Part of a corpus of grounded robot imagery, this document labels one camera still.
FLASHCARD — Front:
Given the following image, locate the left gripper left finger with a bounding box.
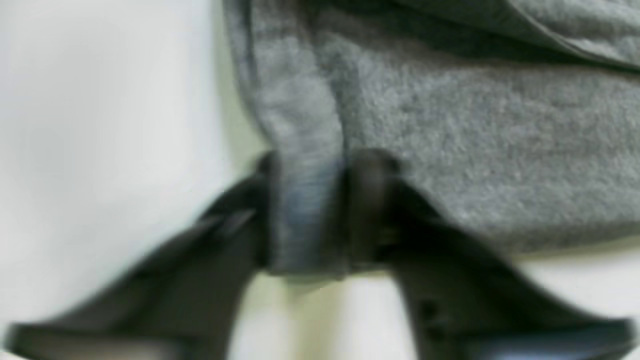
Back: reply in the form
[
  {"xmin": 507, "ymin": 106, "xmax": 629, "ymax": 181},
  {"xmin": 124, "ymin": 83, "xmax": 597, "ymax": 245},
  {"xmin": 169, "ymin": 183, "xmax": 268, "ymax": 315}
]
[{"xmin": 5, "ymin": 153, "xmax": 273, "ymax": 360}]

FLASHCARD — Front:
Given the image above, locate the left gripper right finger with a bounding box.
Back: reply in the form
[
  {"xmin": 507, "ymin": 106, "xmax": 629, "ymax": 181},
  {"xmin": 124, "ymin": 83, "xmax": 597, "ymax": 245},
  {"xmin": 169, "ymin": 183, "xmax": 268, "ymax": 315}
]
[{"xmin": 346, "ymin": 148, "xmax": 637, "ymax": 360}]

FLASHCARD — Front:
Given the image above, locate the heather grey T-shirt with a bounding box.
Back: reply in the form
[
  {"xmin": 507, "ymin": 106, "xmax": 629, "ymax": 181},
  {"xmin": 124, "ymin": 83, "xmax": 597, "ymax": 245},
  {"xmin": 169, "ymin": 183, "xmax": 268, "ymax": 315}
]
[{"xmin": 223, "ymin": 0, "xmax": 640, "ymax": 275}]

